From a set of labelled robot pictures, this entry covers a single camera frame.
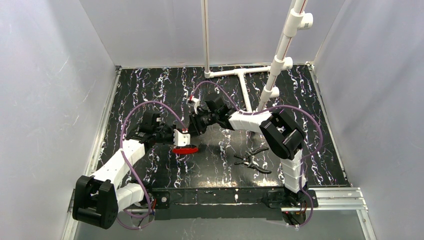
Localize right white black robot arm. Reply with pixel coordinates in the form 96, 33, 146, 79
186, 94, 317, 209

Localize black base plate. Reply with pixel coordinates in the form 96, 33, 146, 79
149, 186, 319, 221

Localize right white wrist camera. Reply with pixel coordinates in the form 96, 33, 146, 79
186, 96, 200, 114

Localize metal plate with red handle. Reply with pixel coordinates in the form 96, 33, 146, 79
172, 144, 199, 155

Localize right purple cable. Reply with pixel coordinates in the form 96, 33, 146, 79
192, 80, 324, 229

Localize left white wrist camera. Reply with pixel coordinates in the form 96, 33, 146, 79
173, 129, 191, 147

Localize black handled pliers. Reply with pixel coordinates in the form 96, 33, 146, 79
234, 147, 272, 175

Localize aluminium front rail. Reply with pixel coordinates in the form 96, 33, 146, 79
62, 187, 376, 240

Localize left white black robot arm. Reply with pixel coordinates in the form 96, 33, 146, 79
72, 112, 178, 229

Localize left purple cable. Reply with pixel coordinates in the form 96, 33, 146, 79
115, 100, 188, 231

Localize purple cable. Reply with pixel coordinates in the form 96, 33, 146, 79
192, 80, 324, 229
115, 100, 188, 231

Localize aluminium left rail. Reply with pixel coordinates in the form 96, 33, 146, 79
83, 65, 123, 176

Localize aluminium rail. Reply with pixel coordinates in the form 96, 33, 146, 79
83, 65, 123, 176
62, 187, 376, 240

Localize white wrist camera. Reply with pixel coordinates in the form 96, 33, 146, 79
173, 129, 191, 147
186, 96, 200, 114

